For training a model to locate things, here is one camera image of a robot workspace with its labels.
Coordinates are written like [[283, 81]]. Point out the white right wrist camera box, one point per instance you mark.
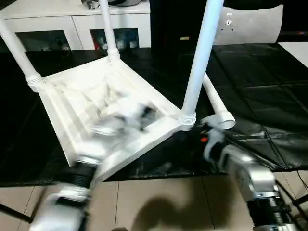
[[207, 120]]

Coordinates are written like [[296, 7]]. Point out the white flat board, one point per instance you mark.
[[298, 50]]

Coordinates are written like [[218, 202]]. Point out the white plastic table leg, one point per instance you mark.
[[108, 29], [202, 48], [214, 98], [17, 48]]

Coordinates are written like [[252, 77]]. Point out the black cabinet with yellow label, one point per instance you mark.
[[168, 19]]

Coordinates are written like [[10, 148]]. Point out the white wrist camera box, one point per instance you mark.
[[127, 110], [207, 120]]

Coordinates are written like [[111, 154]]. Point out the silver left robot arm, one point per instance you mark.
[[72, 192]]

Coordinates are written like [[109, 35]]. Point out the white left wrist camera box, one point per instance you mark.
[[127, 110]]

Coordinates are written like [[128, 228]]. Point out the white sideboard cabinet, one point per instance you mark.
[[48, 21]]

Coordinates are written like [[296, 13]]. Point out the colourful clutter bundle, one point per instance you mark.
[[91, 4]]

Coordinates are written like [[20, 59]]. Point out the white plastic table top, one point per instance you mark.
[[72, 96]]

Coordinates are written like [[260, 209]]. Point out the grey pillow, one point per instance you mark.
[[255, 29]]

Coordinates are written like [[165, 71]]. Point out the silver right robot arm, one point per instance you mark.
[[250, 178]]

